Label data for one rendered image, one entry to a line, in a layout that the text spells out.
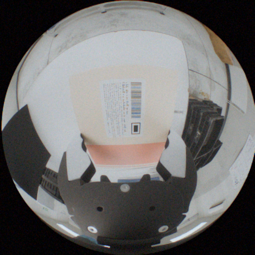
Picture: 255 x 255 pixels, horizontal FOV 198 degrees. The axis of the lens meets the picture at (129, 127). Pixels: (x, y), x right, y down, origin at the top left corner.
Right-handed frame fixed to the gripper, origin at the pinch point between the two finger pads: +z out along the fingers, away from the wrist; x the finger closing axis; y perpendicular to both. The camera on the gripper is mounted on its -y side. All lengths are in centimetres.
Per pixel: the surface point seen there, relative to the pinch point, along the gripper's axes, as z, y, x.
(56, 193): -12, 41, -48
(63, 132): 5.2, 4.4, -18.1
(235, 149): -10, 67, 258
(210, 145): 20, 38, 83
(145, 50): 5.2, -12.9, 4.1
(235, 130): 19, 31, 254
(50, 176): -1, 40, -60
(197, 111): 33, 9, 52
